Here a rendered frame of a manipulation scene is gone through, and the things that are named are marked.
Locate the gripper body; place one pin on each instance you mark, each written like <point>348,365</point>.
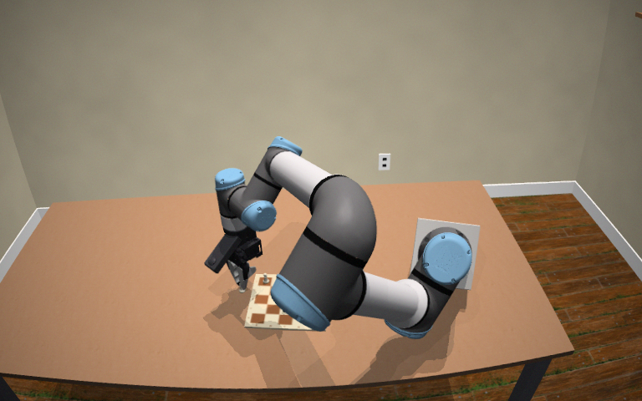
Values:
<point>249,242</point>

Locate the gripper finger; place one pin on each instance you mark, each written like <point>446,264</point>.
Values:
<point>233,269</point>
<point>245,271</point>

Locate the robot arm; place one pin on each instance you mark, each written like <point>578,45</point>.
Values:
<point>321,280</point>

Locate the brown and cream checkered chessboard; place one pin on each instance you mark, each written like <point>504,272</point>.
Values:
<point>264,313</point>

